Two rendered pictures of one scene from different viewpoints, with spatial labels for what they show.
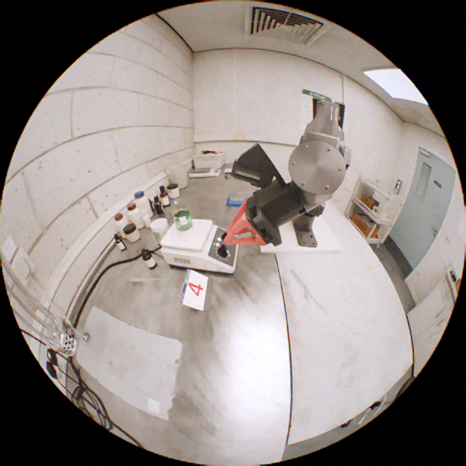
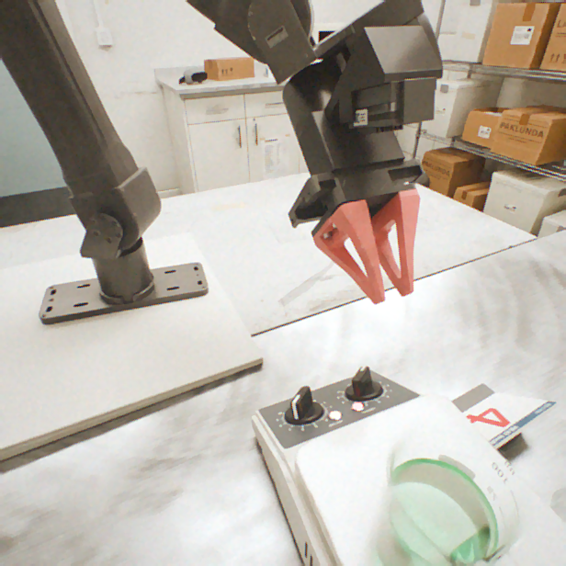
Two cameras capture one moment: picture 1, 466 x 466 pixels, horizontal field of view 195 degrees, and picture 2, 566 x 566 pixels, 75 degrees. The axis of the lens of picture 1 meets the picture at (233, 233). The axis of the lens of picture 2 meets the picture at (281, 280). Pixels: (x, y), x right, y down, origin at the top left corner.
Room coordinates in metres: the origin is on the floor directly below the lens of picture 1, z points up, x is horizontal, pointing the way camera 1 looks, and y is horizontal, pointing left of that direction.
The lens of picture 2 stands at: (0.39, 0.17, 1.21)
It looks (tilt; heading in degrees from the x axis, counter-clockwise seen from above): 35 degrees down; 241
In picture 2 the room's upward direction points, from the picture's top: 1 degrees counter-clockwise
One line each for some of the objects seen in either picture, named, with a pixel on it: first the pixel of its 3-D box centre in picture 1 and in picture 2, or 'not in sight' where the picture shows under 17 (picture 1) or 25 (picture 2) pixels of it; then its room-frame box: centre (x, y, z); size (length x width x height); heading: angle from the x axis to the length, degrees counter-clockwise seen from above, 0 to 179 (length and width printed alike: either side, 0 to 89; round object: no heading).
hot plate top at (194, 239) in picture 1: (187, 232); (428, 506); (0.28, 0.12, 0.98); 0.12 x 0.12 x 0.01; 83
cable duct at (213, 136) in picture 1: (274, 138); not in sight; (1.69, -0.48, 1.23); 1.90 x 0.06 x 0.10; 87
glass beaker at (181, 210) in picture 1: (181, 215); (436, 523); (0.30, 0.14, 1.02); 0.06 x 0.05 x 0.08; 51
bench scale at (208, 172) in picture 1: (205, 172); not in sight; (1.19, 0.25, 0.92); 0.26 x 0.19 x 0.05; 90
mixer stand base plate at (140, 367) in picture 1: (116, 358); not in sight; (-0.07, 0.26, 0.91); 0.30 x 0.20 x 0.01; 87
